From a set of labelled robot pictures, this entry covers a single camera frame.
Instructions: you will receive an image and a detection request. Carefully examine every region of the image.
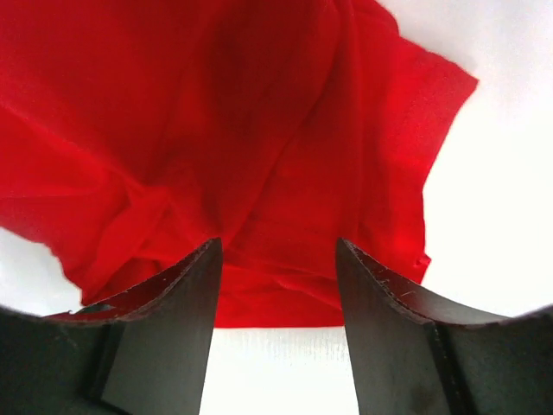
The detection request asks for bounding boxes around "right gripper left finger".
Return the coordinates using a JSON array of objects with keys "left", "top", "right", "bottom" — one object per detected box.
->
[{"left": 1, "top": 239, "right": 222, "bottom": 414}]

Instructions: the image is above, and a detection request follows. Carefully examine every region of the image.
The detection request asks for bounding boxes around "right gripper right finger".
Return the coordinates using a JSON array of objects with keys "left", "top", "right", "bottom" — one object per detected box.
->
[{"left": 335, "top": 239, "right": 552, "bottom": 414}]

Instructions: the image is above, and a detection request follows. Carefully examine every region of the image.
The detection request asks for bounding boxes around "bright red kungfu t-shirt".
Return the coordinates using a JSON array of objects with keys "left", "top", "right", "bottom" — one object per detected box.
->
[{"left": 1, "top": 1, "right": 477, "bottom": 328}]

